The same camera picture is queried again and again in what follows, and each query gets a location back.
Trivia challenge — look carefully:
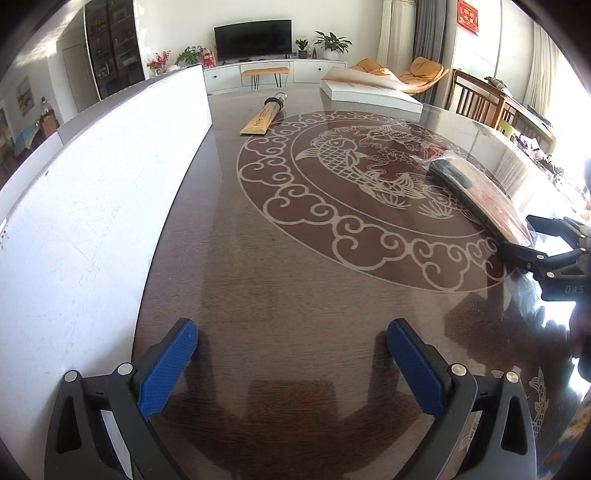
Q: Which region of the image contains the red wall decoration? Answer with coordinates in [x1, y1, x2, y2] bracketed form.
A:
[457, 0, 479, 35]

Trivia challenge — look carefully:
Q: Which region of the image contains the green leafy potted plant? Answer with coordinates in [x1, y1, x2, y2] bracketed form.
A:
[175, 45, 204, 68]

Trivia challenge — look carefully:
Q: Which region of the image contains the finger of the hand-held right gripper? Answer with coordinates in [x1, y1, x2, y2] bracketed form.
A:
[498, 241, 583, 278]
[526, 215, 591, 252]

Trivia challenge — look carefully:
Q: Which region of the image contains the orange lounge chair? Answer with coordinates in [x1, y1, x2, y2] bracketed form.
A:
[348, 56, 450, 95]

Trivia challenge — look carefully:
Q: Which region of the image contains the large potted plant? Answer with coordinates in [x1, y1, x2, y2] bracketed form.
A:
[314, 31, 352, 61]

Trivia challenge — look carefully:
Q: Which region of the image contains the wooden chair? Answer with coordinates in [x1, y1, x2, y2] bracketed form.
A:
[450, 68, 505, 130]

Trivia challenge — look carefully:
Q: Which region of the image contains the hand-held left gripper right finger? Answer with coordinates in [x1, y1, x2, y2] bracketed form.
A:
[387, 318, 539, 480]

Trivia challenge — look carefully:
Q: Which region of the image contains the white curtain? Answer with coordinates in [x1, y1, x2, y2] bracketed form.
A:
[376, 0, 419, 61]

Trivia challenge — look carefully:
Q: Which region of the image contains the wooden bench with metal legs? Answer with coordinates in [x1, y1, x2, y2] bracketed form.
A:
[241, 67, 290, 88]

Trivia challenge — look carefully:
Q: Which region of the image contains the gold tube with clear cap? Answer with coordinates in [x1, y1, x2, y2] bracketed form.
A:
[239, 93, 289, 136]

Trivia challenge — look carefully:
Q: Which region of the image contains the red flower plant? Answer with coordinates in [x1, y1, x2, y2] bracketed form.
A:
[147, 51, 172, 76]

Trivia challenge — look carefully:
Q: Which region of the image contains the white television cabinet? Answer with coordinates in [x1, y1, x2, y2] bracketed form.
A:
[203, 59, 347, 93]

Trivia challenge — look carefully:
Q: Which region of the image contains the knife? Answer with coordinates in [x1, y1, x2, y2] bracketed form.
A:
[409, 154, 534, 247]

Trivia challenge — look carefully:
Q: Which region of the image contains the black television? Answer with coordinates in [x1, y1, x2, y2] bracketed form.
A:
[213, 19, 293, 63]

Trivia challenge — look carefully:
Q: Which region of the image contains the dark glass cabinet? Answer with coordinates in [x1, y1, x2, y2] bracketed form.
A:
[84, 0, 146, 100]

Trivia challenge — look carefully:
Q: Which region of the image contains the white flat box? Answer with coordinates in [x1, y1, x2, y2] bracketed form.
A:
[321, 65, 424, 115]

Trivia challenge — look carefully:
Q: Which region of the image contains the grey curtain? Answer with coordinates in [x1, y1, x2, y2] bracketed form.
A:
[411, 0, 448, 63]

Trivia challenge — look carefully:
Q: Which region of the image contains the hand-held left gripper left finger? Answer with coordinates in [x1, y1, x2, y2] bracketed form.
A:
[44, 318, 199, 480]

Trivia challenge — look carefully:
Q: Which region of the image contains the wooden side table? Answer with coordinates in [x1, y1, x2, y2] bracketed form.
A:
[485, 76, 558, 155]

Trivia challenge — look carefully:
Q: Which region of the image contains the large white board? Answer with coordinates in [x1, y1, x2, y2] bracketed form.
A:
[0, 64, 213, 480]

